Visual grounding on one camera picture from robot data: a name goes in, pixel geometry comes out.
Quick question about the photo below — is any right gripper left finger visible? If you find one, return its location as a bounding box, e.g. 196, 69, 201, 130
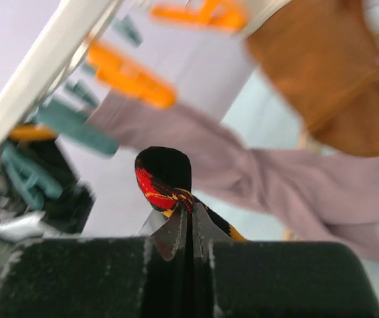
0, 210, 188, 317

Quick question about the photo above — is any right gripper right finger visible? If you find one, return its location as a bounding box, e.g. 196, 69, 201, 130
193, 203, 379, 317

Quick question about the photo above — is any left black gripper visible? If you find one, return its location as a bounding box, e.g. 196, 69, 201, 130
0, 102, 96, 239

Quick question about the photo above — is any white round clip hanger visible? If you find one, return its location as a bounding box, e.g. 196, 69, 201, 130
0, 0, 293, 213

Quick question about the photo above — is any argyle sock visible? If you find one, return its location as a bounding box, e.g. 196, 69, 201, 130
135, 146, 246, 248

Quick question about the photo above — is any mauve cloth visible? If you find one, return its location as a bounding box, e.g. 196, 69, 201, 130
87, 92, 379, 262

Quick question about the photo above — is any orange brown garment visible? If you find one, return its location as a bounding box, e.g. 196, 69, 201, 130
246, 1, 379, 157

